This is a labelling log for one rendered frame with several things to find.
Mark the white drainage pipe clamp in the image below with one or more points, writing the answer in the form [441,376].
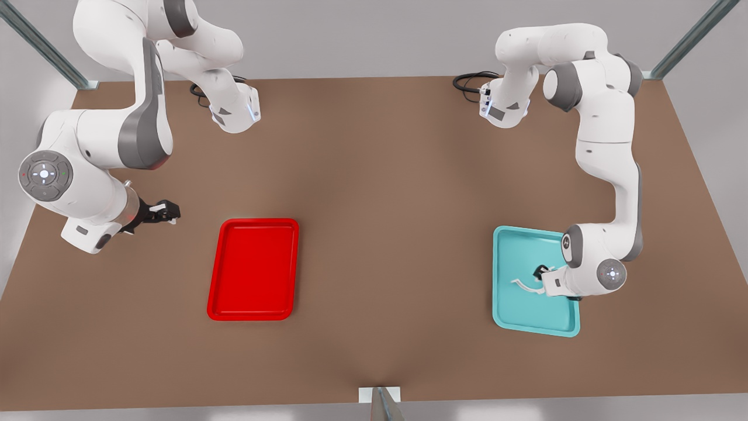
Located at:
[526,287]

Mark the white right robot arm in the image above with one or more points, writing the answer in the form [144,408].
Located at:
[93,134]

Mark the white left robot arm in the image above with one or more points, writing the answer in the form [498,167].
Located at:
[608,152]

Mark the teal rectangular tray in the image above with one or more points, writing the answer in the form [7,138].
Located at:
[523,257]

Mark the red rectangular tray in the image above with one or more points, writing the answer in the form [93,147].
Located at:
[253,269]

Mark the silver frame post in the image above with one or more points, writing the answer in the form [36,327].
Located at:
[689,38]
[41,44]
[383,403]

